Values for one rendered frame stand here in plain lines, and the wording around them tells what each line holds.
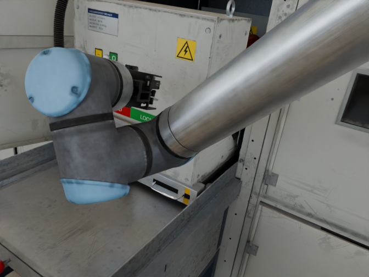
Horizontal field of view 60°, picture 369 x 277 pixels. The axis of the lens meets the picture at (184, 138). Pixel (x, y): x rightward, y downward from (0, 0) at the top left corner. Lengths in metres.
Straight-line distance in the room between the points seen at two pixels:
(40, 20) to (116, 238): 0.79
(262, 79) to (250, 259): 1.02
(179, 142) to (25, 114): 0.93
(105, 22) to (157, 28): 0.19
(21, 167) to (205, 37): 0.72
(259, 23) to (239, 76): 1.31
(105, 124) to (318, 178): 0.76
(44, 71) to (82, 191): 0.16
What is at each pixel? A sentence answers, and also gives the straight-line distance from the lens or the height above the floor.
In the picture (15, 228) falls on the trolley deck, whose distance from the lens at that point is 0.94.
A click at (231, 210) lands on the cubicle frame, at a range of 1.25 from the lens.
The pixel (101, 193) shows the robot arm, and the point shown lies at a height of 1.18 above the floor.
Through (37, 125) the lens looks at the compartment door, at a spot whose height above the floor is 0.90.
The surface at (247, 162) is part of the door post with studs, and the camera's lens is 1.14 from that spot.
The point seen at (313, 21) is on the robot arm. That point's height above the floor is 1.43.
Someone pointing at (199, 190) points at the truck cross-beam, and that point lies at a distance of 0.93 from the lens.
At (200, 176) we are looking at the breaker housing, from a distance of 0.97.
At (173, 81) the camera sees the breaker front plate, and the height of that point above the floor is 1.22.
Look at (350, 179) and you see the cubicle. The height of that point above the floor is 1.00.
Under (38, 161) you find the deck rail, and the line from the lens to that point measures 1.19.
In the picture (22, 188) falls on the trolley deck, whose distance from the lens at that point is 1.08.
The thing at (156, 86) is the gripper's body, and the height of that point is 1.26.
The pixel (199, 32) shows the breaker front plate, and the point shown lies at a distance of 0.81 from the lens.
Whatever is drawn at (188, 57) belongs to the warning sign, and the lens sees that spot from 0.83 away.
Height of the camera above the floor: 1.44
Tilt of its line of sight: 25 degrees down
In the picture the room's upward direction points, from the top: 7 degrees clockwise
